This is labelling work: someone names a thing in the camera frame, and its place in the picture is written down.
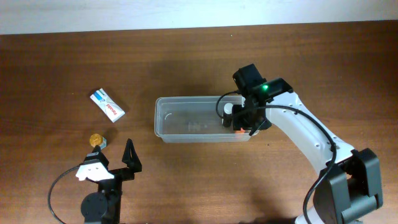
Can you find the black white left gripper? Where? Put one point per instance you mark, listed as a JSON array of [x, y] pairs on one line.
[[118, 173]]

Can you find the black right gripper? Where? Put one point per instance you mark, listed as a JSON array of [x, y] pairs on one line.
[[237, 121]]

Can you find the orange bottle white cap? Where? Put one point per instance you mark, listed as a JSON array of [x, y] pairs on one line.
[[241, 131]]

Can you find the dark bottle white cap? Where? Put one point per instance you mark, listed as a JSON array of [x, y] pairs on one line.
[[227, 115]]

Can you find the white Panadol box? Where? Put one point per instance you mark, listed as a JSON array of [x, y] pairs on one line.
[[107, 105]]

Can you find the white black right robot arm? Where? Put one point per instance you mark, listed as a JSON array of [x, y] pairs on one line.
[[348, 185]]

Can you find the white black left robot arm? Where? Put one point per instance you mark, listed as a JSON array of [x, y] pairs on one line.
[[104, 205]]

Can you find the clear plastic container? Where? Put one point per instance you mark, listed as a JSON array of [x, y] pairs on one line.
[[188, 119]]

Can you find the gold lid small jar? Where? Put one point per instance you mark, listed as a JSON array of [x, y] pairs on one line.
[[97, 140]]

